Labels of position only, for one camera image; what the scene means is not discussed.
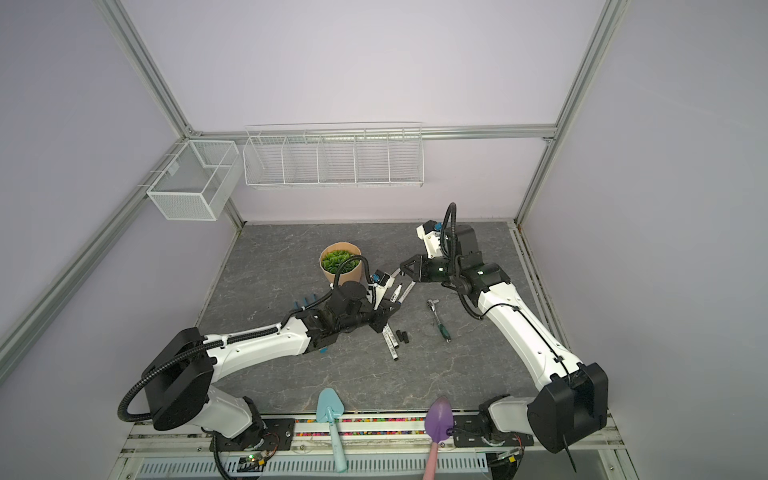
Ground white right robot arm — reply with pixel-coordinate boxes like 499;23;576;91
400;221;609;453

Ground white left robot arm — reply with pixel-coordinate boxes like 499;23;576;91
117;255;399;439

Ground green artificial plant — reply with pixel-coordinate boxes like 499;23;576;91
320;250;360;275

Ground white wire wall shelf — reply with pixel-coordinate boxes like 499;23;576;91
243;122;425;188

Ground white mesh wall basket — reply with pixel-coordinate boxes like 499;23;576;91
148;140;244;221

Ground teal garden trowel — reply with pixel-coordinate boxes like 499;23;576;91
316;388;348;473

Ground beige faceted plant pot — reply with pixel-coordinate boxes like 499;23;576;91
319;242;364;285

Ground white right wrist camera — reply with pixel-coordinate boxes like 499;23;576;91
416;220;443;259

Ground purple garden trowel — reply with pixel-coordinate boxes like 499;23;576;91
422;396;454;480

